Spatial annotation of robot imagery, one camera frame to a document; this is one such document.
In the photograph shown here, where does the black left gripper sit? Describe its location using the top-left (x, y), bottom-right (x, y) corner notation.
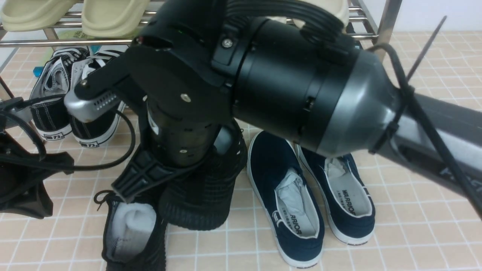
top-left (0, 97), bottom-right (74, 219)

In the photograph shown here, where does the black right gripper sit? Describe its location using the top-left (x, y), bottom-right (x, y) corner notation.
top-left (74, 0), bottom-right (249, 204)

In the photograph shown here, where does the black knit sneaker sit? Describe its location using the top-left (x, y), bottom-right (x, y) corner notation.
top-left (158, 120), bottom-right (247, 230)
top-left (94, 189), bottom-right (168, 271)

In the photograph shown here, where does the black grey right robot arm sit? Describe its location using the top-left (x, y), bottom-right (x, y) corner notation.
top-left (65, 0), bottom-right (481, 215)

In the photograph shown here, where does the blue object behind rack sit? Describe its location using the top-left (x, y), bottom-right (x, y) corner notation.
top-left (32, 66), bottom-right (44, 78)

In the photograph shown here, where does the navy slip-on shoe left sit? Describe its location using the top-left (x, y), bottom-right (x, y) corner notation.
top-left (247, 131), bottom-right (325, 269)

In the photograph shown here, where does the navy slip-on shoe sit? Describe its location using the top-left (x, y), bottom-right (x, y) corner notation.
top-left (296, 146), bottom-right (376, 246)
top-left (247, 131), bottom-right (325, 269)

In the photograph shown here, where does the navy slip-on shoe right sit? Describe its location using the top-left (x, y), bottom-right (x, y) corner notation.
top-left (296, 146), bottom-right (376, 246)

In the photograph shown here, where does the stainless steel shoe rack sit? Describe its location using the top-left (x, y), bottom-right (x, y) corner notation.
top-left (0, 0), bottom-right (402, 113)

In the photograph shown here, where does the black canvas sneaker inner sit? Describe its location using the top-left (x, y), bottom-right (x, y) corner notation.
top-left (66, 45), bottom-right (128, 149)

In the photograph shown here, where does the black canvas sneaker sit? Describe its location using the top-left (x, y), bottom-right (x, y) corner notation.
top-left (66, 45), bottom-right (128, 149)
top-left (30, 46), bottom-right (91, 141)

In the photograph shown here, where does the black canvas sneaker outer left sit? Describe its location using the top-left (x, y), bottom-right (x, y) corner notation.
top-left (30, 46), bottom-right (91, 141)

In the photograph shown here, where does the green slipper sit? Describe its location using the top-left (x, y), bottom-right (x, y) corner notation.
top-left (1, 0), bottom-right (78, 32)
top-left (81, 0), bottom-right (165, 38)

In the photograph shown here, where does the green slipper far left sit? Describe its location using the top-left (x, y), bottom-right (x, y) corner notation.
top-left (1, 0), bottom-right (78, 32)

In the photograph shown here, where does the cream slipper far right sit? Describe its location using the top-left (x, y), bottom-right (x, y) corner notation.
top-left (303, 0), bottom-right (349, 31)

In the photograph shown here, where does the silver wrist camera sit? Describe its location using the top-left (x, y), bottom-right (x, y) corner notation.
top-left (64, 90), bottom-right (121, 123)

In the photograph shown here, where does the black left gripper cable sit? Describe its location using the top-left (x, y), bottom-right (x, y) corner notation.
top-left (0, 94), bottom-right (136, 172)

